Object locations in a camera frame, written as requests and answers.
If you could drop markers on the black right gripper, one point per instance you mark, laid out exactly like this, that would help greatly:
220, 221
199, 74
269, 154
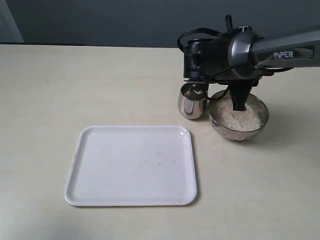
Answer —
223, 61

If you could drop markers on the dark red wooden spoon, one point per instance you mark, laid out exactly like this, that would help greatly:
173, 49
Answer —
194, 91

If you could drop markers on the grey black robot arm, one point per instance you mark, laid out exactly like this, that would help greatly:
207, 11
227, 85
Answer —
277, 54

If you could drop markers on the small steel cup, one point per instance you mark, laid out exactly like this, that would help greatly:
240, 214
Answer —
191, 108

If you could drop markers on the steel bowl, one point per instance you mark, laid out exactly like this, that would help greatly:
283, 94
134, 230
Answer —
257, 104

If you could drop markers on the white rice heap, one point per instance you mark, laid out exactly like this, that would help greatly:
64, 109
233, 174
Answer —
241, 121

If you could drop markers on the white rectangular plastic tray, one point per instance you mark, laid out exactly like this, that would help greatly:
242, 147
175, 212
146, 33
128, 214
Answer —
132, 166

